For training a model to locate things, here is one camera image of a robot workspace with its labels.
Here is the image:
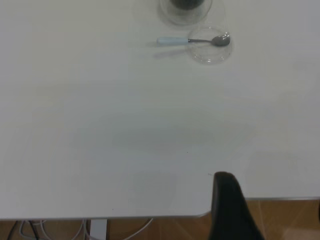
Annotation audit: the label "grey cable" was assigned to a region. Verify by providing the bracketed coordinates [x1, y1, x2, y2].
[18, 219, 48, 240]

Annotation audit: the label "metal spoon with pale handle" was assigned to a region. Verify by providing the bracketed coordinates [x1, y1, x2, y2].
[156, 34, 231, 48]

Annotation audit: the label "white cable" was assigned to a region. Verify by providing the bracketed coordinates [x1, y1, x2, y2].
[107, 218, 154, 240]
[72, 219, 91, 240]

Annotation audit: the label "clear double-wall glass cup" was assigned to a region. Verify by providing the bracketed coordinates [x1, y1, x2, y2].
[156, 0, 214, 26]

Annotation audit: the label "black cable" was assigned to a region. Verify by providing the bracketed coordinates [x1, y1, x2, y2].
[6, 221, 20, 240]

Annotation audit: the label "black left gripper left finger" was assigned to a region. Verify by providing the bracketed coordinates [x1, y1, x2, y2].
[208, 171, 266, 240]

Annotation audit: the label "white table leg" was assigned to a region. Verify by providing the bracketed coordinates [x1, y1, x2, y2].
[89, 218, 109, 240]

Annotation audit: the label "clear round plastic lid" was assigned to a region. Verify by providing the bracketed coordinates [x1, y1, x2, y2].
[187, 25, 233, 66]

